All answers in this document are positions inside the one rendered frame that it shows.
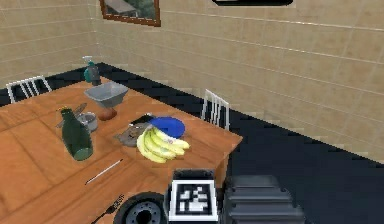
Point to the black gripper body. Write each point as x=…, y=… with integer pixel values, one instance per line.
x=141, y=210

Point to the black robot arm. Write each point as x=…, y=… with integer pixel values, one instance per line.
x=253, y=203

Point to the black fork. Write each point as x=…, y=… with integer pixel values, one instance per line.
x=110, y=208

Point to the white pencil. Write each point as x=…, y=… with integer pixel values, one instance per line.
x=103, y=171

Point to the yellow banana bunch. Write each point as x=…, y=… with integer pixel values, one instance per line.
x=156, y=145

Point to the blue plate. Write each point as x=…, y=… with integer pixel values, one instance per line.
x=170, y=126

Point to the black phone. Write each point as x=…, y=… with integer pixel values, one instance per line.
x=142, y=118

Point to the dark green bottle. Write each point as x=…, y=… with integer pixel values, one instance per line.
x=76, y=136

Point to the small grey cup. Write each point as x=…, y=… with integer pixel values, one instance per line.
x=88, y=121

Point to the wooden dining table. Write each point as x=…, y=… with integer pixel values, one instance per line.
x=40, y=160

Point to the grey knife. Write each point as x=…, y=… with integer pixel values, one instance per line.
x=74, y=113

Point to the grey bowl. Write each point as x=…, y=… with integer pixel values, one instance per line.
x=106, y=94

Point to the white slatted chair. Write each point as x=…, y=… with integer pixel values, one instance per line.
x=28, y=87
x=216, y=109

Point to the teal spray bottle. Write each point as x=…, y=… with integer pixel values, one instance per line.
x=91, y=71

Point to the brown framed picture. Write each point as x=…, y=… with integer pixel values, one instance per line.
x=131, y=10

